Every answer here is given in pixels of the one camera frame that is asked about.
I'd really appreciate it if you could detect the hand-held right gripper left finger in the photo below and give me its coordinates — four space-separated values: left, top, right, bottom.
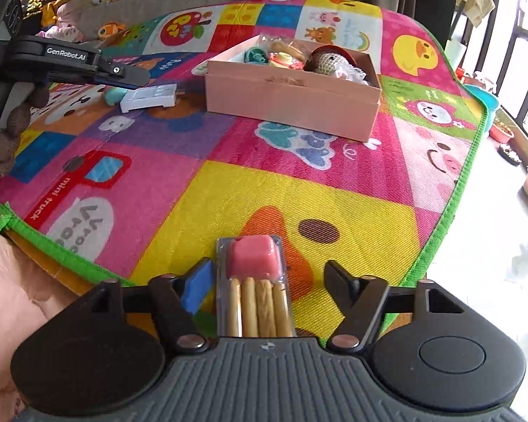
87 258 215 353

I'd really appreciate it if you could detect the toy bread loaf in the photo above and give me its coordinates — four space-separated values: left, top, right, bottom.
270 39 309 60

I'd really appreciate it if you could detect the colourful cartoon play mat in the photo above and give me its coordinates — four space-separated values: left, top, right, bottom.
0 0 489 313

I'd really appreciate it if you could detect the blue plastic basin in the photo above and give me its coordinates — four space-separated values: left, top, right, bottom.
464 83 501 130

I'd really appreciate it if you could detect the small red plant pot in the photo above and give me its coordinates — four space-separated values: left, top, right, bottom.
488 116 515 143

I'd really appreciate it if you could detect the black window frame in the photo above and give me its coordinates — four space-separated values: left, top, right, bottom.
497 0 528 163

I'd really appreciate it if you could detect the dark round plant pot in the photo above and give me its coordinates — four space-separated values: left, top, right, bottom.
497 143 523 167

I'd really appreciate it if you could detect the breadstick snack pack pink dip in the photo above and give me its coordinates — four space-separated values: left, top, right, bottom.
215 235 296 339

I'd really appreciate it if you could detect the white plastic toy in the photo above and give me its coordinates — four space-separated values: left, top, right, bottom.
120 84 179 114

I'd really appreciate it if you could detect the pink plush toy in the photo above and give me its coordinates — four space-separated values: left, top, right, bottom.
39 24 84 42

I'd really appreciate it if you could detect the crochet doll pink dress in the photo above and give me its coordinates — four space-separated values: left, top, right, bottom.
306 48 370 84

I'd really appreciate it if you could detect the pink clothing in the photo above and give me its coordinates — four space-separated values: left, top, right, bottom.
0 217 77 409

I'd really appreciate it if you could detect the person's left hand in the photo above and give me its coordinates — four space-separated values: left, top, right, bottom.
0 84 51 179

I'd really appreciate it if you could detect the dark curtain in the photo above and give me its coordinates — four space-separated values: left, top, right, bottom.
396 0 460 47

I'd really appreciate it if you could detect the orange fish plush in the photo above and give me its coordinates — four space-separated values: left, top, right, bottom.
97 22 126 39

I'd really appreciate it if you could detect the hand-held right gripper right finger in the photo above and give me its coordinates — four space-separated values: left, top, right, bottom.
325 260 460 352

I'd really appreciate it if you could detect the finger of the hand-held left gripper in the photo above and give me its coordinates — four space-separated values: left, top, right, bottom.
94 59 151 89

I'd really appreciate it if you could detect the pink cardboard box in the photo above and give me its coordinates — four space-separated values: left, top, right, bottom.
205 34 383 142

